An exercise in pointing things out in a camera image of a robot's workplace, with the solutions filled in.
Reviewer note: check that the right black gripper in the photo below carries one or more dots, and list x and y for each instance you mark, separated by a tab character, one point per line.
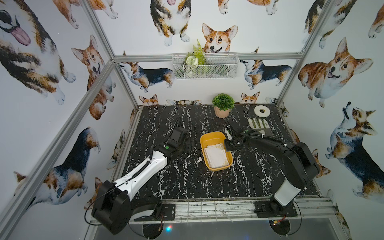
227	146

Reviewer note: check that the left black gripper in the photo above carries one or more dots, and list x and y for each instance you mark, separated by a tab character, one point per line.
181	135

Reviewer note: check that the stack of stationery paper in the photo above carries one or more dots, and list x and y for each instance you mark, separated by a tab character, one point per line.
216	156

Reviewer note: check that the yellow plastic storage box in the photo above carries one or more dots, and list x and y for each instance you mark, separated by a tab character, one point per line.
214	138

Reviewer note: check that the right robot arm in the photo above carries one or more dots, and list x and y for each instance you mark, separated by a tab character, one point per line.
299	165

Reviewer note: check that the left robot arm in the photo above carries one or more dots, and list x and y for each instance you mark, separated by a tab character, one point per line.
115	205

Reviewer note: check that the potted green plant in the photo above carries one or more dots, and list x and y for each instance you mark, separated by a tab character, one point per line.
223	104

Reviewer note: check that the white tape roll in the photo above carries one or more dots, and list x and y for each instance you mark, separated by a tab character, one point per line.
262	111

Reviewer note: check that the artificial fern with flower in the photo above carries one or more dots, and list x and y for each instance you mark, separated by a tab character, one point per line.
194	61

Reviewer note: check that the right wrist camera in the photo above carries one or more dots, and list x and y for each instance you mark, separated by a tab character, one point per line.
228	133

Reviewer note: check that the white wire wall basket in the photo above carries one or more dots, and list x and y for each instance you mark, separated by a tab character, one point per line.
216	68

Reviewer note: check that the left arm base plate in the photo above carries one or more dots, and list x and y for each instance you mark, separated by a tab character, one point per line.
165	212

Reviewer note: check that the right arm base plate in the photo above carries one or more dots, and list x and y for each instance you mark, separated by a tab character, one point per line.
267	209

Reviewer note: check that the aluminium frame rail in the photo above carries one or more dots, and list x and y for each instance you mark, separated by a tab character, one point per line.
241	56

